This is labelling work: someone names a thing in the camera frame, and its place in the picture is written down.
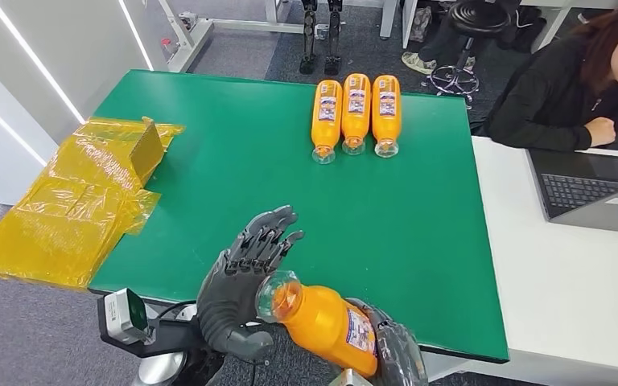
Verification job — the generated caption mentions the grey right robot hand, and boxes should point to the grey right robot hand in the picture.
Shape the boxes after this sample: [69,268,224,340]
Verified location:
[340,298,430,386]

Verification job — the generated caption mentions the yellow wrapped cardboard box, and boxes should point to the yellow wrapped cardboard box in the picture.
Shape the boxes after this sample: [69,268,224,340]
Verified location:
[129,117,166,187]

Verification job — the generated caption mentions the orange juice bottle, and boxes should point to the orange juice bottle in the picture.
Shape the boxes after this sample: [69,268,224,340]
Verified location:
[340,72,373,157]
[371,74,403,159]
[255,269,379,380]
[311,80,344,165]

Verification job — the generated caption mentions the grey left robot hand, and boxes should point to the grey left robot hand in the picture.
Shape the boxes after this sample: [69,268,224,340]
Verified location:
[196,204,306,364]

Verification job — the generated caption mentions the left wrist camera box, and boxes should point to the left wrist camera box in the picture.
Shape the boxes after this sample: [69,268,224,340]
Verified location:
[103,287,150,346]

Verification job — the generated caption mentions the yellow plastic wrapped sheets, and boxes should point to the yellow plastic wrapped sheets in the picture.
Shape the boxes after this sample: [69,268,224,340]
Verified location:
[0,116,187,291]

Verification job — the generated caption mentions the white metal frame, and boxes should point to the white metal frame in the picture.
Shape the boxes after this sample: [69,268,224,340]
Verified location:
[157,0,310,74]

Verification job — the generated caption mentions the person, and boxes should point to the person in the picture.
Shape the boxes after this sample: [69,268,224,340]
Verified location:
[401,5,478,76]
[482,0,618,153]

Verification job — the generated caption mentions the black swivel stool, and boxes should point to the black swivel stool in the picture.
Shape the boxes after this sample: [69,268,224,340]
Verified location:
[428,0,513,110]

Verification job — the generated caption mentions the black robot leg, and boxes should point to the black robot leg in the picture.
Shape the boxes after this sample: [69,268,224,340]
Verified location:
[299,0,319,76]
[323,0,344,76]

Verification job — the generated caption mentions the green table mat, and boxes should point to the green table mat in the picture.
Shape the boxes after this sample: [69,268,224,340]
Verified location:
[87,69,510,364]

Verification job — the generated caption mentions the grey laptop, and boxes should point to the grey laptop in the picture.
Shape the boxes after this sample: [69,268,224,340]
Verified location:
[525,148,618,236]

